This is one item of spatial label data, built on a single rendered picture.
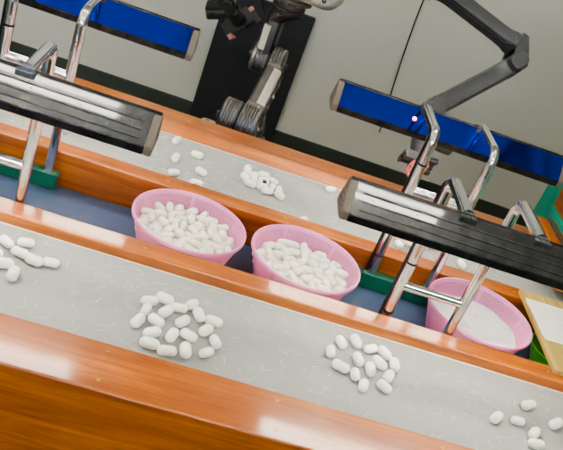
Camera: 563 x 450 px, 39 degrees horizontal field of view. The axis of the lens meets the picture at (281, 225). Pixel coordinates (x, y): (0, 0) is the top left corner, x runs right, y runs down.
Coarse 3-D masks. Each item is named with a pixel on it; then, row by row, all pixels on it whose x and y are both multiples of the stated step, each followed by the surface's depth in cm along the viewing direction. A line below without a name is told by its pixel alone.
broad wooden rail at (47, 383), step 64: (0, 320) 133; (0, 384) 126; (64, 384) 126; (128, 384) 130; (192, 384) 135; (0, 448) 133; (64, 448) 133; (128, 448) 132; (192, 448) 132; (256, 448) 131; (320, 448) 132; (384, 448) 138; (448, 448) 144
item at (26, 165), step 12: (48, 48) 144; (36, 60) 138; (48, 60) 150; (24, 72) 135; (36, 72) 136; (48, 72) 152; (36, 132) 158; (36, 144) 159; (0, 156) 161; (24, 156) 160; (24, 168) 161; (24, 180) 163; (24, 192) 164
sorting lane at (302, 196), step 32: (128, 160) 202; (160, 160) 208; (192, 160) 214; (224, 160) 221; (224, 192) 205; (256, 192) 211; (288, 192) 217; (320, 192) 224; (320, 224) 208; (352, 224) 214; (544, 288) 220
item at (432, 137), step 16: (432, 112) 191; (432, 128) 183; (480, 128) 197; (432, 144) 182; (496, 144) 187; (416, 160) 185; (496, 160) 184; (416, 176) 186; (480, 176) 187; (416, 192) 188; (432, 192) 189; (480, 192) 188; (384, 240) 195; (448, 256) 197; (368, 272) 199; (432, 272) 199; (368, 288) 201; (384, 288) 201
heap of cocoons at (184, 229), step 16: (144, 208) 183; (160, 208) 187; (176, 208) 189; (192, 208) 191; (144, 224) 179; (160, 224) 182; (176, 224) 182; (192, 224) 187; (208, 224) 189; (224, 224) 189; (176, 240) 179; (192, 240) 179; (208, 240) 181; (224, 240) 186
